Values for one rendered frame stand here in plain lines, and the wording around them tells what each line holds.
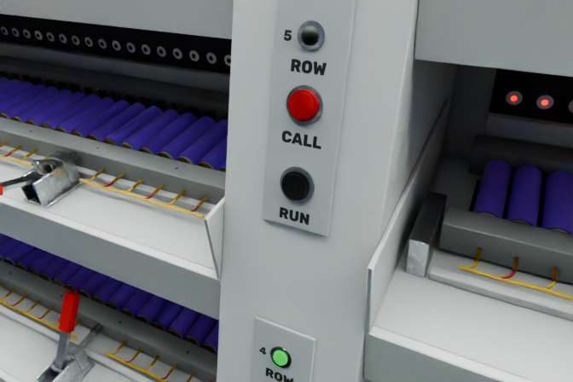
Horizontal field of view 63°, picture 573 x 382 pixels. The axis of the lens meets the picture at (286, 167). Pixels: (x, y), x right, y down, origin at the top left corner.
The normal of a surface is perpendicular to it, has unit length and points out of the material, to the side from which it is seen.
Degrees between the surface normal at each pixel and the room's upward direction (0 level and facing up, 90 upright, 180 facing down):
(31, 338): 19
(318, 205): 90
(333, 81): 90
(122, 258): 109
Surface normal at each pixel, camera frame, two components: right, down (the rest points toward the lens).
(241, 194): -0.44, 0.23
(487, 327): -0.07, -0.82
